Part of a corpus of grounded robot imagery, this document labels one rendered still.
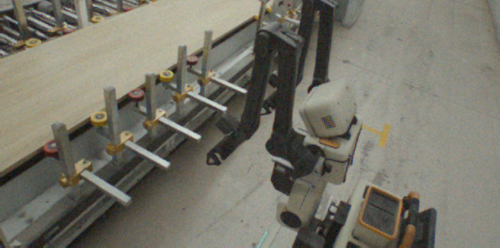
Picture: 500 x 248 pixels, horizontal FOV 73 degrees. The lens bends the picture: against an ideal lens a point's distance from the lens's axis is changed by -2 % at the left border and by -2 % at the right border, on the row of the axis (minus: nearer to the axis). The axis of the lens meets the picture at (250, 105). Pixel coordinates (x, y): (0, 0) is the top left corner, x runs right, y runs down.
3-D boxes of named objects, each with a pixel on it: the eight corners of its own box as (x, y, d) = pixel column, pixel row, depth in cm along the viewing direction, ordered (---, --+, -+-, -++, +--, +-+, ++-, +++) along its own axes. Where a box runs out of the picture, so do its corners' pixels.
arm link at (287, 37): (297, 38, 93) (310, 27, 100) (254, 28, 98) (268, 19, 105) (285, 161, 117) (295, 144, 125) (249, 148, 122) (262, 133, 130)
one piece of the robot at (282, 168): (317, 162, 164) (330, 129, 151) (296, 202, 143) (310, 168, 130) (287, 148, 169) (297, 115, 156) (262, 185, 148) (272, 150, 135)
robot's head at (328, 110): (361, 107, 135) (345, 74, 131) (347, 136, 119) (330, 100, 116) (329, 115, 144) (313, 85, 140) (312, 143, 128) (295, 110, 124)
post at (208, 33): (206, 95, 226) (212, 29, 197) (204, 98, 224) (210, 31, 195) (202, 94, 227) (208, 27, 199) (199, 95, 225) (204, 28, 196)
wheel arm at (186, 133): (201, 141, 179) (201, 135, 176) (196, 144, 176) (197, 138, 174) (137, 108, 191) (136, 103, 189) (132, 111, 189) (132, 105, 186)
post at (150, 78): (156, 144, 192) (155, 72, 163) (152, 147, 190) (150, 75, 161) (152, 141, 193) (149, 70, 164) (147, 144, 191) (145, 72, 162)
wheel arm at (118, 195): (132, 202, 140) (131, 196, 137) (126, 209, 137) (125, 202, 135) (58, 157, 152) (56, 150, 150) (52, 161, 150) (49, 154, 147)
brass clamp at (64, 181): (94, 171, 149) (93, 163, 146) (68, 191, 139) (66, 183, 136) (84, 165, 151) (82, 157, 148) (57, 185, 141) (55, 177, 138)
